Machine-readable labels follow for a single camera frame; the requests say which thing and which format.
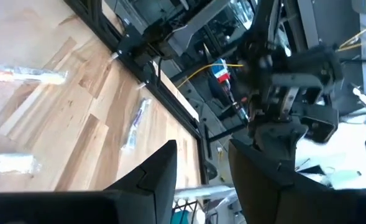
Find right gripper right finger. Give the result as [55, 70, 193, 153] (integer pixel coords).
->
[228, 138, 337, 224]

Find yellow power cable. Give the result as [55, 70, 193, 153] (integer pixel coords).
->
[175, 26, 366, 90]

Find blue mouthwash bottle white cap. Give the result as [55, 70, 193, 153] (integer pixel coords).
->
[170, 210, 191, 224]

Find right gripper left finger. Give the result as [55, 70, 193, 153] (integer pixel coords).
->
[104, 139, 178, 224]

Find orange toothbrush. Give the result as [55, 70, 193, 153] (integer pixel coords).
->
[0, 61, 69, 85]
[0, 152, 42, 174]

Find black wire basket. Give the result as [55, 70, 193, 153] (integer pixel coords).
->
[172, 198, 211, 224]

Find blue white red object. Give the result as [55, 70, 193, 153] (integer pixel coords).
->
[211, 58, 232, 84]

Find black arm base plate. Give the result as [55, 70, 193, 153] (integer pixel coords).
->
[116, 23, 162, 68]

